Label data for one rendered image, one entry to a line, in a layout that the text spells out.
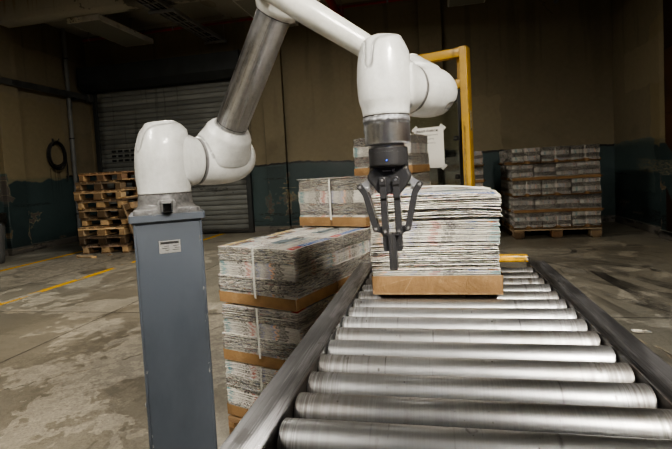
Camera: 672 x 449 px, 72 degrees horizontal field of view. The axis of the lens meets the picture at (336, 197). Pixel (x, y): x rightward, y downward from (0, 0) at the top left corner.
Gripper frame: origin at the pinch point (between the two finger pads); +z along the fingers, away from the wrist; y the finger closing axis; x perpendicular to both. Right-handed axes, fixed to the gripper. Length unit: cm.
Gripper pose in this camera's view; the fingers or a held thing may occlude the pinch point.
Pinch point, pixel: (393, 250)
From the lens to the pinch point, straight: 91.9
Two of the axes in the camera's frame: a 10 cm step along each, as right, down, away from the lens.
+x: -2.1, 0.6, -9.8
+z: 0.6, 10.0, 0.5
